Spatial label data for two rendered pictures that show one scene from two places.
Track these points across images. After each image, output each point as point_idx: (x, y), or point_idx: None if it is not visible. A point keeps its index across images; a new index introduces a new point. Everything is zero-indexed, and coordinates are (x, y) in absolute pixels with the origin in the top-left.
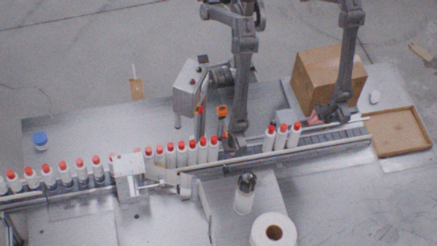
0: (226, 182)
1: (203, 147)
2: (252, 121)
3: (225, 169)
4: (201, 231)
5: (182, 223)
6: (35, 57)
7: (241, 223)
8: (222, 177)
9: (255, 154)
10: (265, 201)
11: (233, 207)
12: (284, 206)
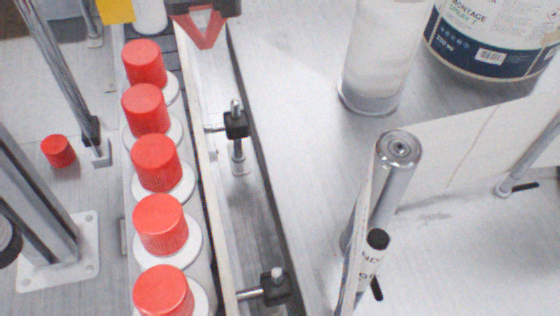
0: (280, 135)
1: (178, 129)
2: (14, 73)
3: (239, 116)
4: (504, 218)
5: (491, 291)
6: None
7: (431, 97)
8: (238, 165)
9: (177, 35)
10: (340, 37)
11: (377, 117)
12: (352, 1)
